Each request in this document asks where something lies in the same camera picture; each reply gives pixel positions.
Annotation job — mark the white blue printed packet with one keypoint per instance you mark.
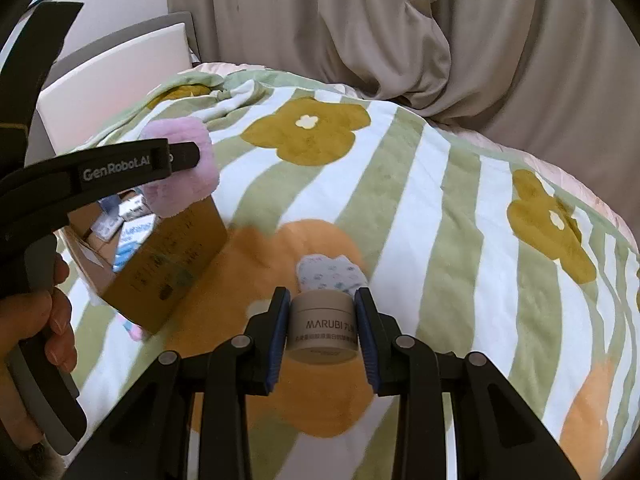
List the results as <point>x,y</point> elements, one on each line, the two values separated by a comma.
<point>132,241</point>

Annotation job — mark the beige curtain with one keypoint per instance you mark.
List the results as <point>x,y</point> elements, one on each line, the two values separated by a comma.
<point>350,20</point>

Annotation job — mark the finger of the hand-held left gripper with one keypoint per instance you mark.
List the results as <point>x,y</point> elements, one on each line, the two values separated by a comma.
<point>125,164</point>

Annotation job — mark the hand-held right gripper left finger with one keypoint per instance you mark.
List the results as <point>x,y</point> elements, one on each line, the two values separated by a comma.
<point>278,342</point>

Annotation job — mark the pink fluffy cloth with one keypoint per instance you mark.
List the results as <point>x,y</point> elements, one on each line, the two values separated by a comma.
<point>192,192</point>

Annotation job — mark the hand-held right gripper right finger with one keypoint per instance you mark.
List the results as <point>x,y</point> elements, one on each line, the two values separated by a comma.
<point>366,342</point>

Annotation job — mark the pink printed cardboard box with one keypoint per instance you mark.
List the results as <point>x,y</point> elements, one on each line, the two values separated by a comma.
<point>170,260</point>

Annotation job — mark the striped floral blanket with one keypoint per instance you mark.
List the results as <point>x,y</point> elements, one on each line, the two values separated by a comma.
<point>425,210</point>

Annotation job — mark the cream white jar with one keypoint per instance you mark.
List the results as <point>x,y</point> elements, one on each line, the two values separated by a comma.
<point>322,327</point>

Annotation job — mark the small blue grey box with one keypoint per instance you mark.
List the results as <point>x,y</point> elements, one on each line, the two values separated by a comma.
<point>107,222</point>

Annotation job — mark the person's left hand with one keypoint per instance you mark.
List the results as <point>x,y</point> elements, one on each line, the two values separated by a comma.
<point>55,320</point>

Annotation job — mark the white grey headboard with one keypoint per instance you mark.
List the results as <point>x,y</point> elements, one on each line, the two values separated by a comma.
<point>115,75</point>

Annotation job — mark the white blue patterned packet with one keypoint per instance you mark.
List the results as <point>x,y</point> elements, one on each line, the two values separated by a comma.
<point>330,272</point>

